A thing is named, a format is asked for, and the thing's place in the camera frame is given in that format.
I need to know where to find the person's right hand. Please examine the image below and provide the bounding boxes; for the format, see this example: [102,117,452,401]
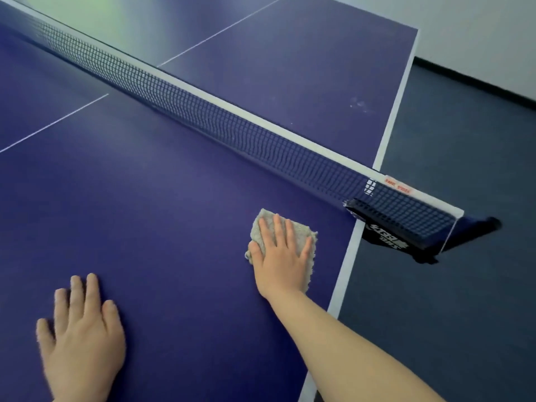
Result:
[247,213,314,302]

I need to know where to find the person's left hand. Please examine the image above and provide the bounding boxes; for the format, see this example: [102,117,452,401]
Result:
[35,273,126,402]

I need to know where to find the grey cleaning cloth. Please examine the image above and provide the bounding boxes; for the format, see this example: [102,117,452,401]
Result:
[245,208,318,294]

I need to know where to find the person's right forearm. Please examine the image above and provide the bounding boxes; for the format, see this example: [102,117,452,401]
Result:
[267,288,446,402]

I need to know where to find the dark blue table tennis net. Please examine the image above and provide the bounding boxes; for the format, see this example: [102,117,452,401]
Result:
[0,0,465,247]

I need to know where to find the blue table tennis table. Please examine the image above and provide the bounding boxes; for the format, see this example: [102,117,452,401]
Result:
[0,0,419,402]

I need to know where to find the black net post clamp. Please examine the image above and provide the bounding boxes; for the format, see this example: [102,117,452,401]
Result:
[343,198,502,265]

